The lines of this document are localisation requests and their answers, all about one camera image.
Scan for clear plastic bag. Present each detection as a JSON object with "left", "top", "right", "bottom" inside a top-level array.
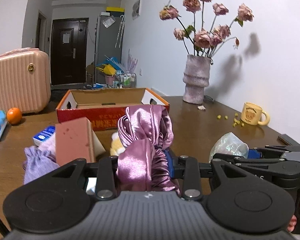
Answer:
[{"left": 209, "top": 132, "right": 249, "bottom": 162}]

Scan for grey refrigerator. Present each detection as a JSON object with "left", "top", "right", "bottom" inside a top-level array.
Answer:
[{"left": 94, "top": 15, "right": 122, "bottom": 83}]

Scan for yellow white plush toy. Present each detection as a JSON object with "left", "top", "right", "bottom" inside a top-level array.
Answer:
[{"left": 109, "top": 131, "right": 125, "bottom": 156}]

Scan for orange fruit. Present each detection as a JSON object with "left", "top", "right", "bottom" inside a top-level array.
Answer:
[{"left": 6, "top": 107, "right": 22, "bottom": 125}]

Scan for dried pink rose bouquet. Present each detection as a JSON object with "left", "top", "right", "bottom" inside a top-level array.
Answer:
[{"left": 159, "top": 0, "right": 254, "bottom": 59}]

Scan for dark entrance door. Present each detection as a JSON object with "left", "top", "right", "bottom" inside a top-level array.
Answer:
[{"left": 50, "top": 18, "right": 89, "bottom": 86}]

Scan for lavender knit pouch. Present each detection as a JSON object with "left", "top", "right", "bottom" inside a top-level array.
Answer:
[{"left": 23, "top": 133, "right": 59, "bottom": 185}]

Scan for orange red cardboard box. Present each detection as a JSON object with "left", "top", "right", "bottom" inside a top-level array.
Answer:
[{"left": 56, "top": 88, "right": 170, "bottom": 131}]

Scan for purple textured vase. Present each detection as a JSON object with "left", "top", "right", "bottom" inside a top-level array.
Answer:
[{"left": 183, "top": 55, "right": 211, "bottom": 105}]

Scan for blue tissue packet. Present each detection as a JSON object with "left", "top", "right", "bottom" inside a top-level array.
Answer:
[{"left": 32, "top": 126, "right": 56, "bottom": 146}]

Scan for metal trolley with bottles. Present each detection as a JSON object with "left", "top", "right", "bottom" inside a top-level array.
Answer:
[{"left": 114, "top": 73, "right": 136, "bottom": 88}]

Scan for pink layered sponge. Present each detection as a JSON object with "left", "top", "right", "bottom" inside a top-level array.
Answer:
[{"left": 56, "top": 117, "right": 106, "bottom": 166}]

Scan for pink ribbed suitcase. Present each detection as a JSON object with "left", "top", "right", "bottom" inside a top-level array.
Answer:
[{"left": 0, "top": 48, "right": 51, "bottom": 113}]

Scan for yellow bear mug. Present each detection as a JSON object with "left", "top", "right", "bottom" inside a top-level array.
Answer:
[{"left": 241, "top": 102, "right": 270, "bottom": 126}]

